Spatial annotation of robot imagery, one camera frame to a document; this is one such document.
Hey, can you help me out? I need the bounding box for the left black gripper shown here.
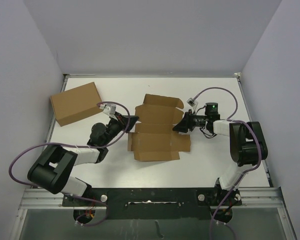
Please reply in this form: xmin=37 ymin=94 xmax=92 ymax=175
xmin=102 ymin=110 xmax=139 ymax=146

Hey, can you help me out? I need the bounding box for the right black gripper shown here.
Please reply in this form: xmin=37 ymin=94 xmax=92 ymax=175
xmin=173 ymin=109 xmax=209 ymax=133

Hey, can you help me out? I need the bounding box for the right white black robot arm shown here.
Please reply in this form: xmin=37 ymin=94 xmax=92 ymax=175
xmin=172 ymin=102 xmax=268 ymax=205

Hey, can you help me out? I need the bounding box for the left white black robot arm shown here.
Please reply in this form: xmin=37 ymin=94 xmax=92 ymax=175
xmin=27 ymin=112 xmax=139 ymax=206

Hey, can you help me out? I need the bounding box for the closed brown cardboard box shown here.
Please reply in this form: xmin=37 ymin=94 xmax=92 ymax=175
xmin=50 ymin=82 xmax=102 ymax=127

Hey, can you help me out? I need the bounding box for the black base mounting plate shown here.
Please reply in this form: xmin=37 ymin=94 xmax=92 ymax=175
xmin=62 ymin=186 xmax=242 ymax=223

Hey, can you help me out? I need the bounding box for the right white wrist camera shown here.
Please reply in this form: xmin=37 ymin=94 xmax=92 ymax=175
xmin=187 ymin=97 xmax=198 ymax=113

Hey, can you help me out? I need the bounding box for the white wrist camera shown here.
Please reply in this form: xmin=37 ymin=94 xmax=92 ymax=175
xmin=187 ymin=97 xmax=198 ymax=113
xmin=99 ymin=103 xmax=117 ymax=119

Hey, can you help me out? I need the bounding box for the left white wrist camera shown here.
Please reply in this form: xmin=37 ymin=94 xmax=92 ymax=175
xmin=99 ymin=103 xmax=117 ymax=119

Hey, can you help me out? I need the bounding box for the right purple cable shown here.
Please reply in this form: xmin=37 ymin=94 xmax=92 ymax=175
xmin=191 ymin=86 xmax=263 ymax=240

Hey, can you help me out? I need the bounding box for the purple cable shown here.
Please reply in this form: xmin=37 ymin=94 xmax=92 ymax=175
xmin=8 ymin=101 xmax=136 ymax=227
xmin=191 ymin=86 xmax=263 ymax=240

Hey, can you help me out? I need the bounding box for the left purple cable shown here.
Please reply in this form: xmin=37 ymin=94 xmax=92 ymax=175
xmin=8 ymin=101 xmax=136 ymax=227

